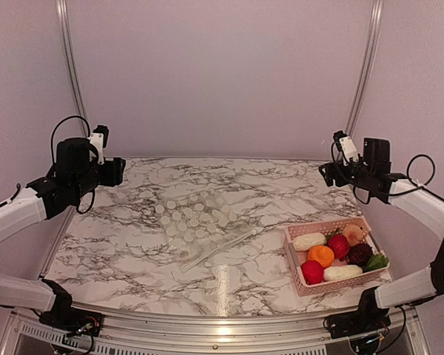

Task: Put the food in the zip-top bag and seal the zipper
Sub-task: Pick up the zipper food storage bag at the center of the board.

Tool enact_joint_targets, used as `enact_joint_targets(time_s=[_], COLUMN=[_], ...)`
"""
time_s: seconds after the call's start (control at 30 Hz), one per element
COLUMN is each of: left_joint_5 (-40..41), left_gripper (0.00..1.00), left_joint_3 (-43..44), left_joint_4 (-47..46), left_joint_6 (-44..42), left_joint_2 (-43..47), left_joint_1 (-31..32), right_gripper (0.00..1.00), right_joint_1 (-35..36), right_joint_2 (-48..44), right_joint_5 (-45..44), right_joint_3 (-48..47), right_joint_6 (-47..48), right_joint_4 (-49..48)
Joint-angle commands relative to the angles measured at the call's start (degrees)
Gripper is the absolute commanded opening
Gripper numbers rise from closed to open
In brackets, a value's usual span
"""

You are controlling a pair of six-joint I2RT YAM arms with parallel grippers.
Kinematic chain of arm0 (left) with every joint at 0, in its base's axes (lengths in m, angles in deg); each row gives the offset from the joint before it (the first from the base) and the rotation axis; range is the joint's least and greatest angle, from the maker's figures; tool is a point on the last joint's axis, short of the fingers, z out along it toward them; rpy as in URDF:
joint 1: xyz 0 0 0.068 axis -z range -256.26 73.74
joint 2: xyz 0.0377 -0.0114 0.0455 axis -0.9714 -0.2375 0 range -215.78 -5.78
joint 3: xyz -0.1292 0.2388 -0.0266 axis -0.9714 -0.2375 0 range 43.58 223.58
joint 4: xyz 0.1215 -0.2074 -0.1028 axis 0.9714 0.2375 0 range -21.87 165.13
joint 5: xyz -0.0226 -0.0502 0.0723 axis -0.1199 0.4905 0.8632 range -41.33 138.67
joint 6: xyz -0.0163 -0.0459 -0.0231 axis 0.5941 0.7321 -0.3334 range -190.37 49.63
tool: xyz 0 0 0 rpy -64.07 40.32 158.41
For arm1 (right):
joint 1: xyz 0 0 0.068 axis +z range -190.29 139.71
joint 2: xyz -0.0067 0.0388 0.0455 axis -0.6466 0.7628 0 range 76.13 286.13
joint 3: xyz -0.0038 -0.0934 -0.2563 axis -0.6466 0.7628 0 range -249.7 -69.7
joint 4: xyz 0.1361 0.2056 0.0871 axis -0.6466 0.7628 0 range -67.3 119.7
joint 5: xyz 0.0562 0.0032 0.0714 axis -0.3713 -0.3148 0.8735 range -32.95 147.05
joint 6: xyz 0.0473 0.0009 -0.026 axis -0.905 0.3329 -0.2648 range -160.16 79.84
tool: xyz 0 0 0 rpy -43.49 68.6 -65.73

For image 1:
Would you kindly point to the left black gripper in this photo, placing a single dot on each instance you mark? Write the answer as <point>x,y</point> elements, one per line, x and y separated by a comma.
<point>115,171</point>

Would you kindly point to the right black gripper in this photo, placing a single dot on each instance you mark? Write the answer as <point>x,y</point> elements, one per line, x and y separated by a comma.
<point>329,176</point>

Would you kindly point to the white knitted radish with leaves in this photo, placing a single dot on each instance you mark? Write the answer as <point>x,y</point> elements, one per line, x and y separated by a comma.
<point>306,241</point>

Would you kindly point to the orange knitted orange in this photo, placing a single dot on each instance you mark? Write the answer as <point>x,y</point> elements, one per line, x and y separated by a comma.
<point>323,254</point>

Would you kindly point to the clear polka dot zip bag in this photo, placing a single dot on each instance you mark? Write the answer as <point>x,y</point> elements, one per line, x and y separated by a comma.
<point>199,225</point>

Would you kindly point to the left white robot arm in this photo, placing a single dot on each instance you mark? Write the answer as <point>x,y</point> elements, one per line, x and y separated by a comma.
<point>78,168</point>

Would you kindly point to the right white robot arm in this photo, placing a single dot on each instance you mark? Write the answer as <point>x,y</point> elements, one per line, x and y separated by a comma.
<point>409,223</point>

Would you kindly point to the peach knitted fruit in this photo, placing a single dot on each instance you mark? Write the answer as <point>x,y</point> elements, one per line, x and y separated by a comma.
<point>353,234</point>

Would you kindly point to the dark maroon knitted beet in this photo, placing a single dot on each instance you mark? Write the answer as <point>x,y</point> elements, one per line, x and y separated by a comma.
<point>359,255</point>

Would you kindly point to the white knitted radish front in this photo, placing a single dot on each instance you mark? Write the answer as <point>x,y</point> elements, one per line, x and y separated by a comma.
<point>335,273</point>

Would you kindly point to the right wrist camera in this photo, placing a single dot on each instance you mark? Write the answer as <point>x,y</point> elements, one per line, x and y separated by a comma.
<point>346,147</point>

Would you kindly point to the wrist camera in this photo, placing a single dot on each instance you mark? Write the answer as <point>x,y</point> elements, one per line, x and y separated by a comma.
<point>98,142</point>
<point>346,147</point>

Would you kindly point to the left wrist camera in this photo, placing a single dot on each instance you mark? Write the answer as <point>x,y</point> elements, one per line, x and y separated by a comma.
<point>98,142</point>

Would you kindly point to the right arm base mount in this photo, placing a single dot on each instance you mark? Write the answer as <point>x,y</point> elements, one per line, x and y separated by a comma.
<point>366,318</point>

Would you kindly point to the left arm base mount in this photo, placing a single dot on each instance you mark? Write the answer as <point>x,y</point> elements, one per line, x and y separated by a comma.
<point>64,316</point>

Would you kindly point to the front aluminium table rail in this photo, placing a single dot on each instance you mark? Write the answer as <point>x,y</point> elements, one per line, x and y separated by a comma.
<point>130,332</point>

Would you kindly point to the right aluminium frame post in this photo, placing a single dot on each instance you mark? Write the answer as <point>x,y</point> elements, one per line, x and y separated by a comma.
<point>372,39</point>

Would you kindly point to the aluminium frame post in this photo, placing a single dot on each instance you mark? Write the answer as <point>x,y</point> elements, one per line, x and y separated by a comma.
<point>69,57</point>
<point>372,39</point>

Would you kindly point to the left aluminium frame post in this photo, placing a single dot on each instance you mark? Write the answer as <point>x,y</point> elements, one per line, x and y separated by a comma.
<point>69,57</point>

